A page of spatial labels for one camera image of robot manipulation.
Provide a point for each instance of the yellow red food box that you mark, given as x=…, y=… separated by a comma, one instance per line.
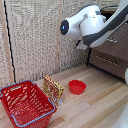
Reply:
x=53, y=89

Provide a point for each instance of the beige wicker folding screen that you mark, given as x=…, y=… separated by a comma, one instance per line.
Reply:
x=36, y=36

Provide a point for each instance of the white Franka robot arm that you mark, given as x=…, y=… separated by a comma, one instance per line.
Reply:
x=88, y=25

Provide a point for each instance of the red plastic bowl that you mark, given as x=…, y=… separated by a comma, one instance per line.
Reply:
x=77, y=87

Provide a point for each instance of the red basket blue rim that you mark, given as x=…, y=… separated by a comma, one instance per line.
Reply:
x=26, y=105

